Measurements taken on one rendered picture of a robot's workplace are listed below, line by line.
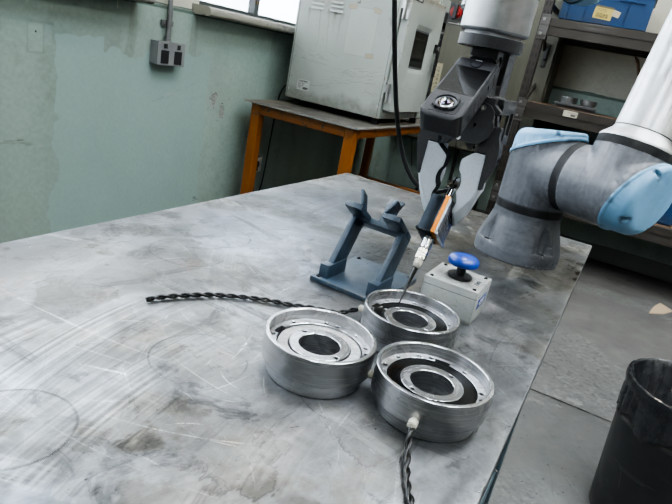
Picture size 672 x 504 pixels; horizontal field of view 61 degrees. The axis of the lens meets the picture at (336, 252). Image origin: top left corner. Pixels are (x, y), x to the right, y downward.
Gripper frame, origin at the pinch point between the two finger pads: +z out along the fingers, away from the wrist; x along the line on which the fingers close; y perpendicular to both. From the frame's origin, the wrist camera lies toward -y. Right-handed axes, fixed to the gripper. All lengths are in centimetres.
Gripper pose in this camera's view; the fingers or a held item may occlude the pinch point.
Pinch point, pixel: (441, 211)
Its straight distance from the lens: 69.5
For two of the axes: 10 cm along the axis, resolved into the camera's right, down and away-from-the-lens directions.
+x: -8.4, -3.2, 4.4
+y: 5.1, -2.0, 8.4
